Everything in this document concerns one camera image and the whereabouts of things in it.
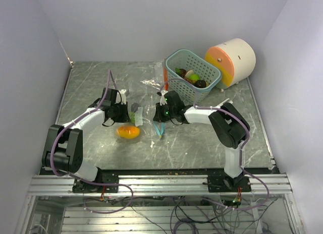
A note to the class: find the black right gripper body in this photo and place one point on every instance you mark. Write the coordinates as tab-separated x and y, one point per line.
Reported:
164	113

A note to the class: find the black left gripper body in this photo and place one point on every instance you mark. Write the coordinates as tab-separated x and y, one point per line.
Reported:
119	112

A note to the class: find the green fake fruit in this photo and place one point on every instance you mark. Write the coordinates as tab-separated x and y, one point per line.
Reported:
132	116
193	78

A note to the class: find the orange fake fruit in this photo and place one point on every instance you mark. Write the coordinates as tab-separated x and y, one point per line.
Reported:
128	132

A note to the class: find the clear bag with teal zipper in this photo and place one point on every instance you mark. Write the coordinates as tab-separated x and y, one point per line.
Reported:
148	134

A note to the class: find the clear bag with red zipper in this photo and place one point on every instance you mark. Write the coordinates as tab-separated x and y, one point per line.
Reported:
156	75

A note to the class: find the dark red fake fruit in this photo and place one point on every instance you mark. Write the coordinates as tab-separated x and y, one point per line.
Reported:
181	72

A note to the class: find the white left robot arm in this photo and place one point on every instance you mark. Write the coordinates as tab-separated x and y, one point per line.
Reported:
63	150

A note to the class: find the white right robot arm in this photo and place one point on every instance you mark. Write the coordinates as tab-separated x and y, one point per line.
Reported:
229	125

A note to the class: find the light blue perforated plastic basket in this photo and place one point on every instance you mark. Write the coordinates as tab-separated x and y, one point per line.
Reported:
186	59

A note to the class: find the cream cylinder with orange lid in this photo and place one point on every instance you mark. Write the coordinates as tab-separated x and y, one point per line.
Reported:
234	58

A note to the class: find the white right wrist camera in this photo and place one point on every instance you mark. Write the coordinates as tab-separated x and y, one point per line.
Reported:
162	94

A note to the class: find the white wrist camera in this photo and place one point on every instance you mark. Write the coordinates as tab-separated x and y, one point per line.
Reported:
123	93
162	94

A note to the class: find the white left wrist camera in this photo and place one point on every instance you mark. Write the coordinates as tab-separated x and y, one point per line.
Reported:
123	93

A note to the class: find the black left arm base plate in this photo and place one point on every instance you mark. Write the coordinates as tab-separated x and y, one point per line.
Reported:
105	181

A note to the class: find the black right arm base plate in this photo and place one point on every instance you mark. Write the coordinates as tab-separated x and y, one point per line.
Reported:
224	183

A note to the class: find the aluminium frame rail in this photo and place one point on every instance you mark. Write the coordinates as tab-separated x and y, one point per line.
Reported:
164	185

